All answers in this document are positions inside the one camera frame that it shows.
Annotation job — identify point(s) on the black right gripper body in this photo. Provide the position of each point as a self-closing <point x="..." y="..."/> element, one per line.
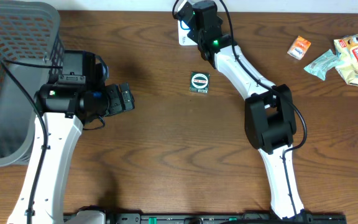
<point x="191" y="28"/>

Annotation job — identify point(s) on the white blue-edged snack bag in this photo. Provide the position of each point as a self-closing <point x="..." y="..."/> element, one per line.
<point x="347" y="51"/>

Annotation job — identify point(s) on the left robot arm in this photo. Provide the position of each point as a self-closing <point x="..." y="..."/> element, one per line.
<point x="63" y="108"/>

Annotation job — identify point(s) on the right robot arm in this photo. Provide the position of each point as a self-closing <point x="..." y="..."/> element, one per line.
<point x="270" y="114"/>

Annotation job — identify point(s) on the dark green round-logo box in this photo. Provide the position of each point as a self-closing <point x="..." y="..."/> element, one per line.
<point x="199" y="82"/>

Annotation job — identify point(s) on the orange snack packet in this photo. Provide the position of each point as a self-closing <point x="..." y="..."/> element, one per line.
<point x="299" y="48"/>

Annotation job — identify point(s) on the white barcode scanner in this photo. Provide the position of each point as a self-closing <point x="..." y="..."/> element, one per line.
<point x="185" y="37"/>

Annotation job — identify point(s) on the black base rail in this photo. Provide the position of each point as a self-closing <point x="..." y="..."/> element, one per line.
<point x="98" y="217"/>

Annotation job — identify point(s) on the teal wet wipes pack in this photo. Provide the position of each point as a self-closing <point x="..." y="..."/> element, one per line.
<point x="320" y="66"/>

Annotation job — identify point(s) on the grey plastic mesh basket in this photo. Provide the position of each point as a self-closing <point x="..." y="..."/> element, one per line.
<point x="29" y="44"/>

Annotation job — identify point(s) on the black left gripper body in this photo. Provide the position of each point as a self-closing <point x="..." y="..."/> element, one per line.
<point x="117" y="100"/>

